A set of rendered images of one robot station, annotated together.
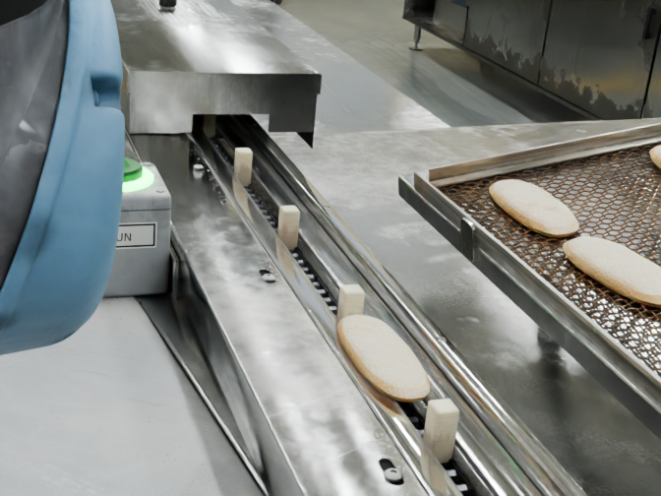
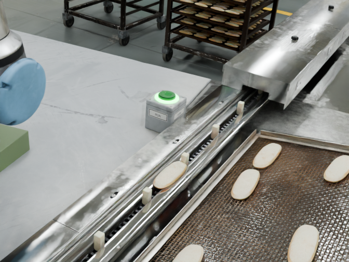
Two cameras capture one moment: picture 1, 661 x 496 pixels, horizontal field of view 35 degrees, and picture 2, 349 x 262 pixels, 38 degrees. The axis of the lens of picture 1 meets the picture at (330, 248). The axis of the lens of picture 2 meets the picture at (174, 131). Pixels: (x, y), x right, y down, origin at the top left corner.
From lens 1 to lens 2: 0.69 m
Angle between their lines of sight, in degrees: 44
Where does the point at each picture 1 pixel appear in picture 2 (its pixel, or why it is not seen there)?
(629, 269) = (241, 183)
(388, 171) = (313, 129)
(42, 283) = not seen: outside the picture
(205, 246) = (176, 127)
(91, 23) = (8, 73)
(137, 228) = (162, 114)
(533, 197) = (267, 152)
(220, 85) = (253, 77)
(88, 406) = (108, 154)
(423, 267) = not seen: hidden behind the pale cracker
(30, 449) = (85, 156)
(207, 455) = not seen: hidden behind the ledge
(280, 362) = (137, 162)
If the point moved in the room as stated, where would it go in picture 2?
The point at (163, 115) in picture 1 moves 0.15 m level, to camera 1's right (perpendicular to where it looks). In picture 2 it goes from (233, 82) to (277, 106)
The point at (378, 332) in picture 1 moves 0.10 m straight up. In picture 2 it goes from (176, 168) to (180, 124)
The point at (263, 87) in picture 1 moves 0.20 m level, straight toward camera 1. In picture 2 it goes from (268, 82) to (213, 105)
